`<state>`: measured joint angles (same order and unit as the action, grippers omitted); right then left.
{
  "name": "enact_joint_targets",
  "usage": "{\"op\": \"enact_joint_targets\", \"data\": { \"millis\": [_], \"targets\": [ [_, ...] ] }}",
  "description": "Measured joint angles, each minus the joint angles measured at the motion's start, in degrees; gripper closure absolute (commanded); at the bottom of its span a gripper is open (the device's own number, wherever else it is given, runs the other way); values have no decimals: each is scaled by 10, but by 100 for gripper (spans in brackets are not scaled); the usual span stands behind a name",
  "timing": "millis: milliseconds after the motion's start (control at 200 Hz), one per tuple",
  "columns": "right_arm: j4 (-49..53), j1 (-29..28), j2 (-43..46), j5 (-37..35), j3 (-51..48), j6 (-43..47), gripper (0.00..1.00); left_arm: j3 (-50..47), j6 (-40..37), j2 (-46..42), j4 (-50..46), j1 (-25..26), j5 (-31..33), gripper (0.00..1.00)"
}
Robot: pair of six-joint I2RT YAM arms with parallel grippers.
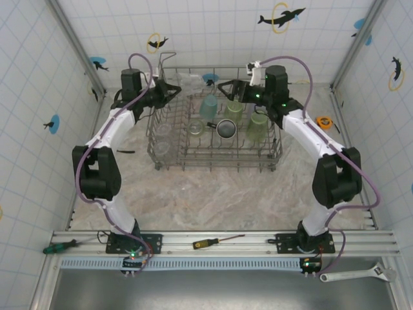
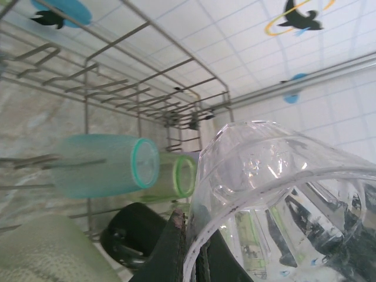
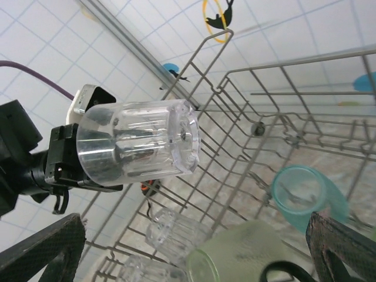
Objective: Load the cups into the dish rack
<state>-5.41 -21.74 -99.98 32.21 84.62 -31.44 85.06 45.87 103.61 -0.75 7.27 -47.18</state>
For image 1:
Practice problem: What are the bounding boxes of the aluminium mounting rail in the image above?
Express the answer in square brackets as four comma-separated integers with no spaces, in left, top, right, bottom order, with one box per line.
[50,229,401,259]

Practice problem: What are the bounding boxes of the green handled screwdriver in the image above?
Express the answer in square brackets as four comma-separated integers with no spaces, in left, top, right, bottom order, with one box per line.
[43,234,112,255]

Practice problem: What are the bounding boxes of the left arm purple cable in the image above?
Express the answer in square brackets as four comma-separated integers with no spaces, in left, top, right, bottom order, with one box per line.
[74,52,156,275]

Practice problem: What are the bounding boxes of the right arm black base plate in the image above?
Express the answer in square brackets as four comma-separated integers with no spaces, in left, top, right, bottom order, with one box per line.
[276,232,336,254]

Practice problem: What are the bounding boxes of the teal textured plastic tumbler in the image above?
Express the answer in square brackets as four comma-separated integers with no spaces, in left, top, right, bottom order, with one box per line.
[199,94,219,119]

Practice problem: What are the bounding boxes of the yellow orange tape measure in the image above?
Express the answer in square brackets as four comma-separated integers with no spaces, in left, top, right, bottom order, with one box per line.
[315,116,340,134]

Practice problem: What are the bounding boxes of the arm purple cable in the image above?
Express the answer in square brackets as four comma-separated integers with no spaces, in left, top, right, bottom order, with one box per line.
[74,52,156,275]
[260,56,381,277]

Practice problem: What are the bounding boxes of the silver adjustable wrench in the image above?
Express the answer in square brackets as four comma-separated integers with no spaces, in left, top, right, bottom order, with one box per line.
[319,262,397,284]

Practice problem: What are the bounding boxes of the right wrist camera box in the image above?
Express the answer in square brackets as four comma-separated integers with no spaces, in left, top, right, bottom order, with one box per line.
[246,60,267,87]

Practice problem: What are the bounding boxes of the grey wire dish rack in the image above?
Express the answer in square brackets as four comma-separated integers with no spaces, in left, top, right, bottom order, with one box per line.
[146,51,284,174]

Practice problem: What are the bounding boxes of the aluminium frame post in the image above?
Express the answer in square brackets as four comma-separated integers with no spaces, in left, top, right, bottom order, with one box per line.
[47,0,107,98]
[330,0,388,91]

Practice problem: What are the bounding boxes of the yellow black screwdriver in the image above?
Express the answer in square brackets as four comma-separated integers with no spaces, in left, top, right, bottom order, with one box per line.
[192,234,247,250]

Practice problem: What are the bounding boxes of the blue disc fish decal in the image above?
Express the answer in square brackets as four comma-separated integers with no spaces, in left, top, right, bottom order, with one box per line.
[89,56,110,72]
[43,114,61,135]

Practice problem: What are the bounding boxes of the small dolphin ring wall decal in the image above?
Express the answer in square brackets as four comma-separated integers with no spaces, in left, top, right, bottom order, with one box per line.
[146,32,170,54]

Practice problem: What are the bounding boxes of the black metal mug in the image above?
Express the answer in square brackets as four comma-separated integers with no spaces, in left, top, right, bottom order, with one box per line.
[206,118,239,140]

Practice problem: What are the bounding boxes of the steel sheet panel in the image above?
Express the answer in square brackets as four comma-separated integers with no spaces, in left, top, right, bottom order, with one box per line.
[53,269,396,310]

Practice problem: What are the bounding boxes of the slotted pale cable duct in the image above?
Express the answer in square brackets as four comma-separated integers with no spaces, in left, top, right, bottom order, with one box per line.
[59,257,306,271]

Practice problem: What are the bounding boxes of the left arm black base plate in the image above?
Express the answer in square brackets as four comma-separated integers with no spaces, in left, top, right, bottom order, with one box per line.
[105,232,164,256]

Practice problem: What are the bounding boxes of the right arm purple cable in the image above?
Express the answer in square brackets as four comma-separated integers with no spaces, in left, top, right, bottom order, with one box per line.
[260,56,381,277]

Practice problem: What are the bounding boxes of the large dolphin ring wall decal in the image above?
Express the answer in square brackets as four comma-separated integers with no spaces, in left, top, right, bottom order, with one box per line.
[257,2,307,35]

